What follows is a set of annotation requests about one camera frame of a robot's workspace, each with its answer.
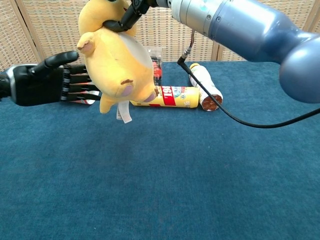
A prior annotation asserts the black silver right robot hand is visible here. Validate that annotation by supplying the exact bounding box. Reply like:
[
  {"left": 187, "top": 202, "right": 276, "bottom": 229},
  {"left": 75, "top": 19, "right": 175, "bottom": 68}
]
[{"left": 102, "top": 0, "right": 173, "bottom": 33}]

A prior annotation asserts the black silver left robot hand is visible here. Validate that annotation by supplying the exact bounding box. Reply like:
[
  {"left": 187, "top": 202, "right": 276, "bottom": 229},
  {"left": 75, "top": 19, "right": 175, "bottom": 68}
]
[{"left": 0, "top": 50, "right": 101, "bottom": 107}]

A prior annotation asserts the yellow plush toy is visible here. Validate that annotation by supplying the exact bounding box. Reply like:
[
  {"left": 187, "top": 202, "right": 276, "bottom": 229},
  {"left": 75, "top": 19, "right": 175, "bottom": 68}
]
[{"left": 76, "top": 0, "right": 161, "bottom": 125}]

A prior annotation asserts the clear box with red items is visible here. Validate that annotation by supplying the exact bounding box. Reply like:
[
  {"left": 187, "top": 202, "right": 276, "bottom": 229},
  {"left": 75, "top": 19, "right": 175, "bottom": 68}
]
[{"left": 146, "top": 46, "right": 164, "bottom": 87}]

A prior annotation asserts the yellow squeeze bottle green cap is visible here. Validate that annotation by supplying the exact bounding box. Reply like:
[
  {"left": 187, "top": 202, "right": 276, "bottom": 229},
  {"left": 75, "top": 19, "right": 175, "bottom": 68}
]
[{"left": 129, "top": 85, "right": 200, "bottom": 110}]

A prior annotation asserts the white drink bottle yellow cap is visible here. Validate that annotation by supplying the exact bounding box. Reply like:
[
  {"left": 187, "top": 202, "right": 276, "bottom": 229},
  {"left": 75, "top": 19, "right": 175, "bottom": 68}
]
[{"left": 188, "top": 62, "right": 224, "bottom": 112}]

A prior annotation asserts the blue carpet table mat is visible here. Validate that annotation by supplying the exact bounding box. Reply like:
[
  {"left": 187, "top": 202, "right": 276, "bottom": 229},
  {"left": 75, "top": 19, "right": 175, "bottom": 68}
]
[{"left": 0, "top": 61, "right": 320, "bottom": 240}]

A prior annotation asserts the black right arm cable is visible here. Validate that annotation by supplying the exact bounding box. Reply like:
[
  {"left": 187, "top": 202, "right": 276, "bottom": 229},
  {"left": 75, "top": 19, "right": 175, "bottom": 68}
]
[{"left": 176, "top": 27, "right": 320, "bottom": 129}]

